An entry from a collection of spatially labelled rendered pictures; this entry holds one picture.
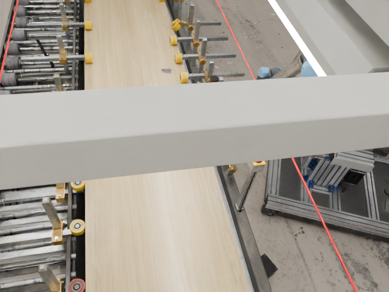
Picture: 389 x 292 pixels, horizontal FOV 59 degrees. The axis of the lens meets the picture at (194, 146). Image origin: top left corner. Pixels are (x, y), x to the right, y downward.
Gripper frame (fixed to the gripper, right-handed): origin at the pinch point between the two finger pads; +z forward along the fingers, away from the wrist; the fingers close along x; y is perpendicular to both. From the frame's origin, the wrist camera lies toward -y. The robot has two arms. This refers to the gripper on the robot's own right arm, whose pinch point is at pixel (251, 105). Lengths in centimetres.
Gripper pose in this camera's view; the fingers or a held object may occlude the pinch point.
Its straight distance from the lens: 274.0
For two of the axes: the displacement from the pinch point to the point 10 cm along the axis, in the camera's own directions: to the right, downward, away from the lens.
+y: 9.8, -1.0, 2.0
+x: -2.0, -7.6, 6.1
